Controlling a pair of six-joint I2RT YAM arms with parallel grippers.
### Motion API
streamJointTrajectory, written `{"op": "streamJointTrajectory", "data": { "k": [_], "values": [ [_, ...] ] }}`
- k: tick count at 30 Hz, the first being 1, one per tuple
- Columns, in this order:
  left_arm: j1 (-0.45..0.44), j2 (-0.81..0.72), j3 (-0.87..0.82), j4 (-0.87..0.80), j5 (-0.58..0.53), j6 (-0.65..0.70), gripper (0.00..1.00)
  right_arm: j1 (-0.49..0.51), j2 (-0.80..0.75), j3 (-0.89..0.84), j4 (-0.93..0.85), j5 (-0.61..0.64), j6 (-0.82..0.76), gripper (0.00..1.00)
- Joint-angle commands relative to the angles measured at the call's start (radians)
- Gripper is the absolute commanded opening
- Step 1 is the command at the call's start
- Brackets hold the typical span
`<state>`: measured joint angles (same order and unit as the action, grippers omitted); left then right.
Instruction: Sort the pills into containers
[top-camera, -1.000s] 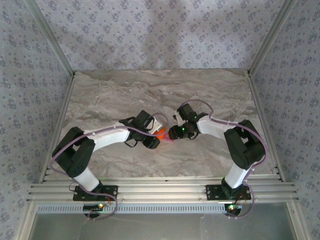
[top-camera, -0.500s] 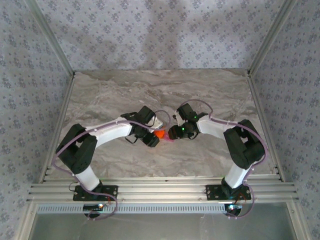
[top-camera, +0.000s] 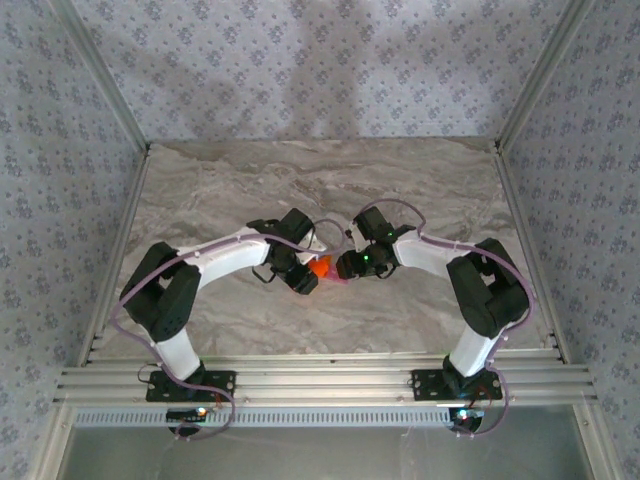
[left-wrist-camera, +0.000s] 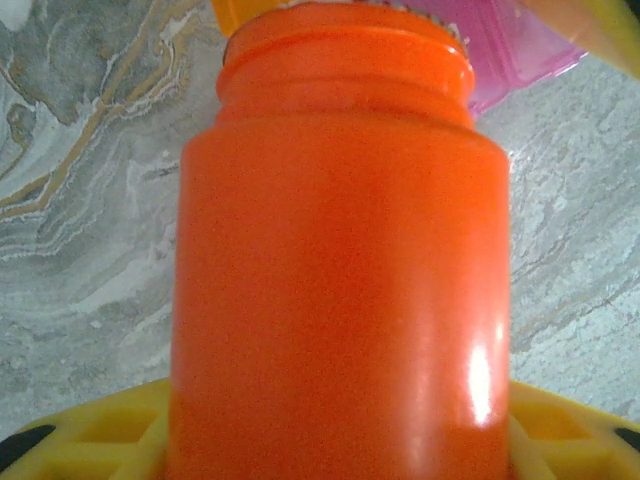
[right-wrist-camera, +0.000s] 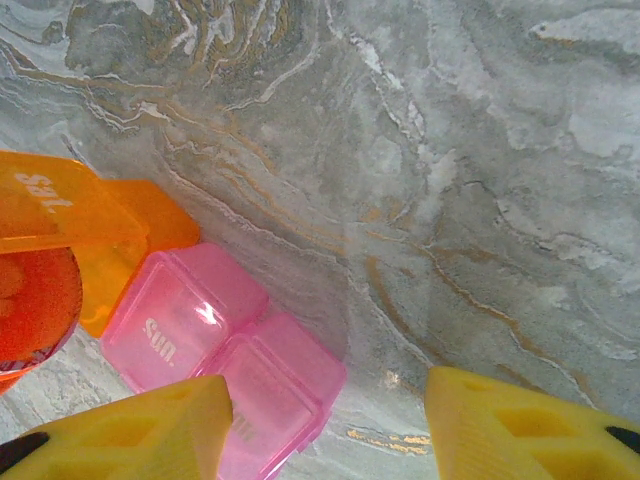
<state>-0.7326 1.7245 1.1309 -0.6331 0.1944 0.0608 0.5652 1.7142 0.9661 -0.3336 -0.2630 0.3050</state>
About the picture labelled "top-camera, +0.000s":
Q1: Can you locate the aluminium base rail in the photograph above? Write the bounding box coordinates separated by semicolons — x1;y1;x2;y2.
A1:
52;349;599;407

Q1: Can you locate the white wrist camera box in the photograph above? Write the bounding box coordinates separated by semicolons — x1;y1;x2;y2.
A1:
344;222;364;254
298;229;331;264

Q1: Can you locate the right circuit board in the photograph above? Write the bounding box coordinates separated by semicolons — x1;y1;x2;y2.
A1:
449;407;486;434

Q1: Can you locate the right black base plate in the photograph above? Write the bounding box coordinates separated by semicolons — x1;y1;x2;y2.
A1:
410;368;503;402

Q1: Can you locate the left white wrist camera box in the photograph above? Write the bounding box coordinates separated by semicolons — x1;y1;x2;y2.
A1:
298;229;331;264

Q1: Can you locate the aluminium frame leg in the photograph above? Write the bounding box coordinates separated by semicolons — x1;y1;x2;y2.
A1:
34;404;76;480
572;404;617;480

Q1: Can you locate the left circuit board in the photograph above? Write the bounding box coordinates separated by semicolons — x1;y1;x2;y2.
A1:
166;407;209;422

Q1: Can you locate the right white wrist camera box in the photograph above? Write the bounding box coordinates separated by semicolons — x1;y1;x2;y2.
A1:
344;222;364;254

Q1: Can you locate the grey slotted cable duct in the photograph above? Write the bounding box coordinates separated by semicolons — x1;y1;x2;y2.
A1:
74;405;454;429

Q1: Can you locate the circuit board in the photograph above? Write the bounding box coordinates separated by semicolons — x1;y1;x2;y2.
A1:
449;407;486;434
166;407;209;422

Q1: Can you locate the aluminium table side rail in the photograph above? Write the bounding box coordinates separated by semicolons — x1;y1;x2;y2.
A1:
77;142;154;369
494;142;574;366

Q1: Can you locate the orange pill bottle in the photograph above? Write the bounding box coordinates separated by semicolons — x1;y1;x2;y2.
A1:
307;253;335;279

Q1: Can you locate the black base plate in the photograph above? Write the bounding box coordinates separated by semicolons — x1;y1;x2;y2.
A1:
145;368;237;403
410;368;503;402

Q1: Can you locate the aluminium frame post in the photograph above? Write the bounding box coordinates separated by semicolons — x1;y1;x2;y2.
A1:
47;0;154;151
494;0;599;151

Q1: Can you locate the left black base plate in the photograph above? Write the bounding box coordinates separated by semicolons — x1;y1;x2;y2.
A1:
145;368;237;403

